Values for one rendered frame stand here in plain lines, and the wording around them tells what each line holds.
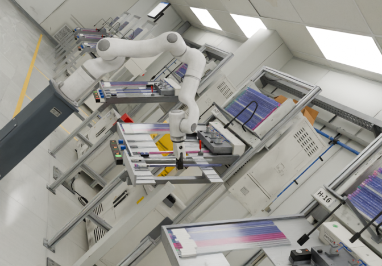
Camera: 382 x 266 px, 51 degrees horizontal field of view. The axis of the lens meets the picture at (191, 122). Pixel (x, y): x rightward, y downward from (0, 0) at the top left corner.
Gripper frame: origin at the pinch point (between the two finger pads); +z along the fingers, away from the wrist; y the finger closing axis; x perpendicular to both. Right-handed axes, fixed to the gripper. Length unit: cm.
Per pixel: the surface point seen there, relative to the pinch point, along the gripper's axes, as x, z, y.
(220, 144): -37, 7, 33
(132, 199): 23, 42, 48
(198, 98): -68, 14, 172
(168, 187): 8.5, 9.8, -5.3
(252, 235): -14, 8, -63
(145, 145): 10, 5, 49
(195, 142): -26, 11, 53
